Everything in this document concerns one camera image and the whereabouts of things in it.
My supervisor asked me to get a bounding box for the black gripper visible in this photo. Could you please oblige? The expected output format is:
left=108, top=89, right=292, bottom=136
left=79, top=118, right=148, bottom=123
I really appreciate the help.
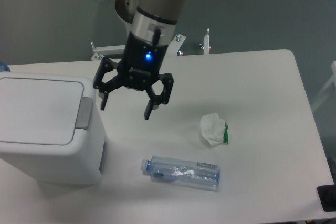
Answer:
left=92, top=31, right=175, bottom=121

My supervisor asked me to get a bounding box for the white push-top trash can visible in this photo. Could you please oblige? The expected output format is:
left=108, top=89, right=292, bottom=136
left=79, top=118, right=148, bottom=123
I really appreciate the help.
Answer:
left=1, top=72, right=107, bottom=185

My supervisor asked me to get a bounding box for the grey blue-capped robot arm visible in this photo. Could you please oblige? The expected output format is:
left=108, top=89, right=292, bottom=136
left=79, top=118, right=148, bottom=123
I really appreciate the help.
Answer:
left=93, top=0, right=185, bottom=119

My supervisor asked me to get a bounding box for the blue object behind trash can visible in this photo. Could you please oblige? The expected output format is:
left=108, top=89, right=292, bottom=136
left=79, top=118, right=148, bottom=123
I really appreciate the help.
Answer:
left=0, top=61, right=11, bottom=72

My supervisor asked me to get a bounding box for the crumpled white green wrapper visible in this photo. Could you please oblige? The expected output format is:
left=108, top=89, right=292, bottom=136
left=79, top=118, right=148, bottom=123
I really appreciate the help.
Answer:
left=200, top=113, right=231, bottom=147

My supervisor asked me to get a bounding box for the crushed clear plastic bottle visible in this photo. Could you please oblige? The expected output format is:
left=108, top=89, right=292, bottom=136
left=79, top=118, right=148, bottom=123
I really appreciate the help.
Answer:
left=141, top=156, right=221, bottom=191

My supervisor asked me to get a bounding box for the black device at table edge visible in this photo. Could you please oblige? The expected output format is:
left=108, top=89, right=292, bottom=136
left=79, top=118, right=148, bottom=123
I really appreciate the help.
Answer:
left=317, top=184, right=335, bottom=212

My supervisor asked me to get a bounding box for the white frame at right edge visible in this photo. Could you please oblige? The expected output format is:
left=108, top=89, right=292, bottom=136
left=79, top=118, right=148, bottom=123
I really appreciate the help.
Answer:
left=310, top=61, right=335, bottom=113

